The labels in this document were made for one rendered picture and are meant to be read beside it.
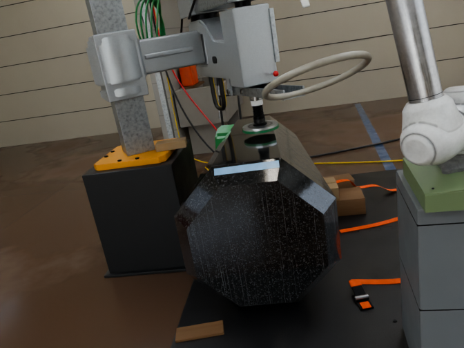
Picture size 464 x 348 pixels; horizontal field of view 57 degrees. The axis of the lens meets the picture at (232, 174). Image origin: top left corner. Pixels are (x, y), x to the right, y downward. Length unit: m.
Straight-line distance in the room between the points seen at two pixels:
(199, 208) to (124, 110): 1.02
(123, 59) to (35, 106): 6.35
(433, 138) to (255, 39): 1.31
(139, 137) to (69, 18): 5.68
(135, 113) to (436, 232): 1.98
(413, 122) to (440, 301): 0.67
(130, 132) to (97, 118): 5.58
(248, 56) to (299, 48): 4.95
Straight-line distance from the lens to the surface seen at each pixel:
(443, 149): 1.43
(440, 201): 1.53
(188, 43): 2.99
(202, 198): 2.13
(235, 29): 2.40
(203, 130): 5.57
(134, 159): 2.82
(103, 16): 2.87
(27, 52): 8.93
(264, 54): 2.46
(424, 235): 1.60
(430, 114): 1.43
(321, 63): 1.73
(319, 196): 2.13
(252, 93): 2.44
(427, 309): 1.77
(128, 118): 2.90
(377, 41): 7.42
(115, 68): 2.80
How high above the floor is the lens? 1.46
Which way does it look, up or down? 18 degrees down
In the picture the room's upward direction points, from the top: 10 degrees counter-clockwise
